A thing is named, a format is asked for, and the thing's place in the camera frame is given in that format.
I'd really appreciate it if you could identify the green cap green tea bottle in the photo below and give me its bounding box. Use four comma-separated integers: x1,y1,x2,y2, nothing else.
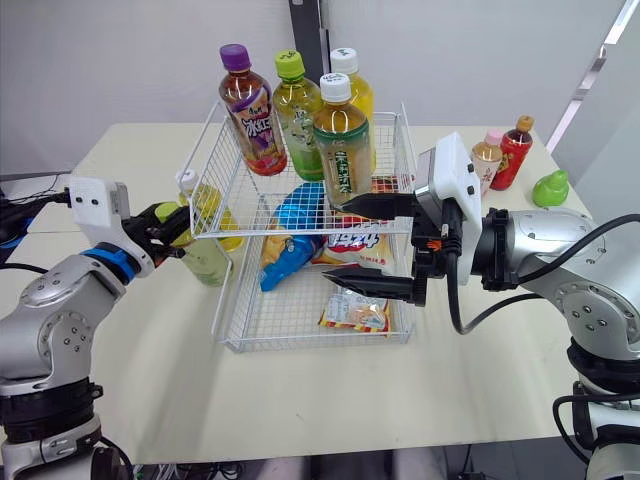
270,49,327,183

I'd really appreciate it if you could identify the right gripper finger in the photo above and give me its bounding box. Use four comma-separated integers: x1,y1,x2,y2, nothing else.
320,266,417,304
341,191,417,220

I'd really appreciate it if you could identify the brown cap red label bottle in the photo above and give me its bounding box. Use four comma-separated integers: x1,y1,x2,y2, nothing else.
489,114,536,192

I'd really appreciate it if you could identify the red snack pack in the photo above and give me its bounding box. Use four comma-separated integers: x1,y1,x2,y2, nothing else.
369,174,417,195

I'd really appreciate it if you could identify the white and red chip pack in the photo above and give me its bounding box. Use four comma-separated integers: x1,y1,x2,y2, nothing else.
310,213,397,270

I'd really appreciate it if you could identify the purple cap red tea bottle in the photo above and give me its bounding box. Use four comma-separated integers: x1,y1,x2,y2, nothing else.
217,43,289,178

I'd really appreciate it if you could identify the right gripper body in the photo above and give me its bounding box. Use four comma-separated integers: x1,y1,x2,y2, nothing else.
408,192,462,307

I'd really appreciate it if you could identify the white cap green label bottle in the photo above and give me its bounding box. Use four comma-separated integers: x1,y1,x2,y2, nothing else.
311,71,378,212

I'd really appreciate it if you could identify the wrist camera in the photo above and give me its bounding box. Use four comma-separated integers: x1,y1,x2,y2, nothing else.
64,175,133,237
413,131,484,287

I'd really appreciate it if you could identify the small yellow snack pack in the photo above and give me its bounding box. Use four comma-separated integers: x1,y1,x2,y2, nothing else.
318,291,394,338

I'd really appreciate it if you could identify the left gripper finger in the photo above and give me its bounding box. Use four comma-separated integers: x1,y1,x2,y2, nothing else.
145,233,187,260
143,201,193,237

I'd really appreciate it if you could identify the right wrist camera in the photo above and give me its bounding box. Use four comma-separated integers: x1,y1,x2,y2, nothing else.
413,131,484,287

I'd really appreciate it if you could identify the white cap yellow drink bottle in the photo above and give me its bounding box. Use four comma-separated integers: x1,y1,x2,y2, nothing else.
328,46,376,127

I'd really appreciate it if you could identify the small white cap yellow bottle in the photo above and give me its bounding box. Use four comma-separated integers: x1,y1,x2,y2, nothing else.
174,168,247,252

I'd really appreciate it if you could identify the green toy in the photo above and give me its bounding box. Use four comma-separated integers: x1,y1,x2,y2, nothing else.
531,169,570,209

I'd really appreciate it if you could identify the pink cap tea bottle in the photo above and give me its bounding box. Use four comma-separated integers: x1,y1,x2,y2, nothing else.
470,128,504,200

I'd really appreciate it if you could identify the white wire basket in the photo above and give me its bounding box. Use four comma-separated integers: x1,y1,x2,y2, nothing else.
173,101,419,242
211,230,417,355

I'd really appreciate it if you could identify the blue snack pack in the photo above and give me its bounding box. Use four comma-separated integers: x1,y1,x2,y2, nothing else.
258,181,328,294

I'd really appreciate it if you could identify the black cable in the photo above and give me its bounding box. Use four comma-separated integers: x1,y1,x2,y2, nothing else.
440,198,640,336
551,391,640,465
0,185,72,217

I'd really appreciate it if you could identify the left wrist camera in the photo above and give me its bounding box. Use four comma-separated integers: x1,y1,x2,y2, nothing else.
64,175,133,237

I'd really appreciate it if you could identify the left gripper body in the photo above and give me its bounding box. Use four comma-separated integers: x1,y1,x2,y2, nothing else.
121,208,162,267

